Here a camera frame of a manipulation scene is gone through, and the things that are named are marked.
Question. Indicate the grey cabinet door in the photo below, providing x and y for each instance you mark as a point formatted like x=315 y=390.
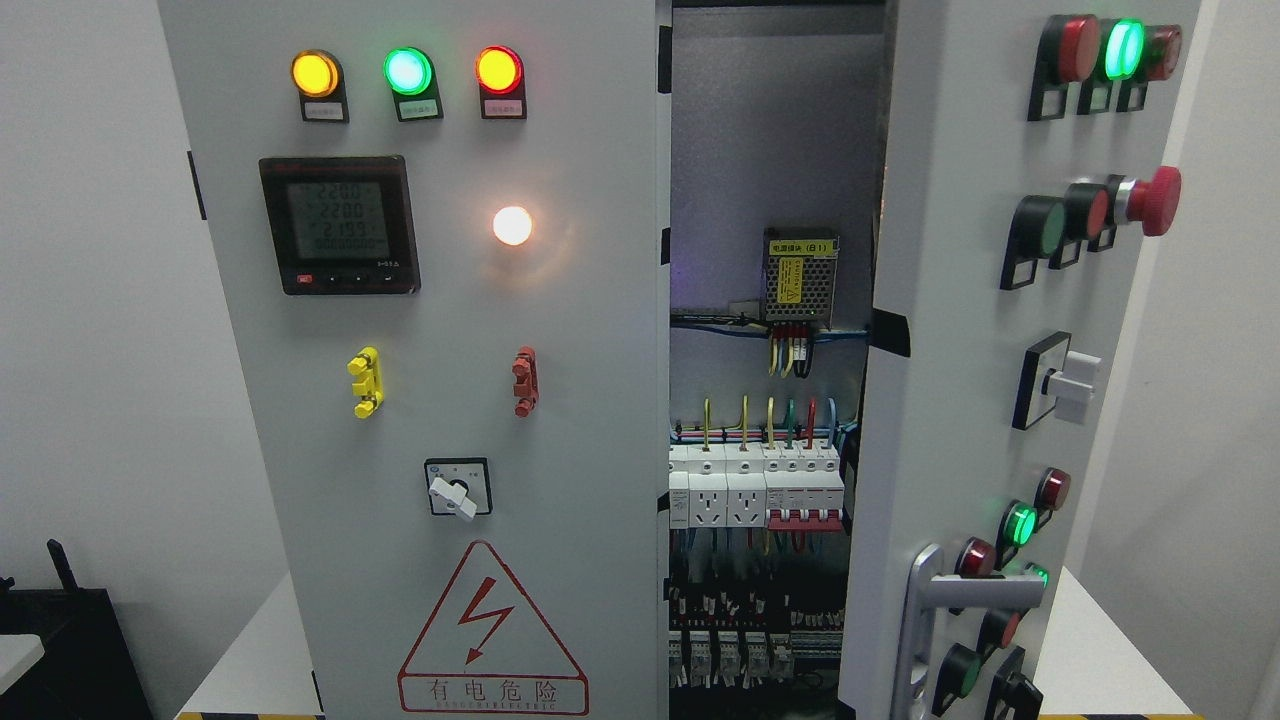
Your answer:
x=1002 y=121
x=575 y=485

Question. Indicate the red terminal connector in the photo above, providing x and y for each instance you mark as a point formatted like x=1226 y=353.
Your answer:
x=526 y=385

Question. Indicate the metal mesh power supply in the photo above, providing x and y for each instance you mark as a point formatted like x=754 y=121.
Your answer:
x=799 y=271

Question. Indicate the white glowing indicator light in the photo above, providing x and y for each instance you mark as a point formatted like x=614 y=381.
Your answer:
x=512 y=225

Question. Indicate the white socket breaker row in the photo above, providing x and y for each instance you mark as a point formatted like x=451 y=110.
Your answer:
x=778 y=487

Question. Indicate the yellow terminal connector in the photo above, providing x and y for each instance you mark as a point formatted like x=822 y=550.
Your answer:
x=367 y=387

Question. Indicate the lower relay terminal row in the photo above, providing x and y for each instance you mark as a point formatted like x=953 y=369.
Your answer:
x=757 y=636

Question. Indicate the red indicator light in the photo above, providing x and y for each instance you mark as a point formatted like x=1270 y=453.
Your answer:
x=500 y=75

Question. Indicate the black digital power meter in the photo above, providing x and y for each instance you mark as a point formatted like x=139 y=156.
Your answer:
x=341 y=226

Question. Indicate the red electrical warning sticker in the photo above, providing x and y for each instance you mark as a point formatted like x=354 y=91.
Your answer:
x=487 y=649

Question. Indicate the green indicator light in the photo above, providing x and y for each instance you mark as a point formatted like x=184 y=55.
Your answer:
x=411 y=77

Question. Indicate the yellow indicator light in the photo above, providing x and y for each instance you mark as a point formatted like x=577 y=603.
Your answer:
x=320 y=84

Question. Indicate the red emergency stop button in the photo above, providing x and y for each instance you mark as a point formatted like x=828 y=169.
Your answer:
x=1151 y=202

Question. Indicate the black box on floor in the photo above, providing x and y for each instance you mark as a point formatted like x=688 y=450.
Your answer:
x=86 y=671

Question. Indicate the silver door handle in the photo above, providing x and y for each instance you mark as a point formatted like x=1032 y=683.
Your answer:
x=921 y=682

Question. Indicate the white selector switch right door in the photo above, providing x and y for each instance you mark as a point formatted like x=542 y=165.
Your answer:
x=1054 y=380

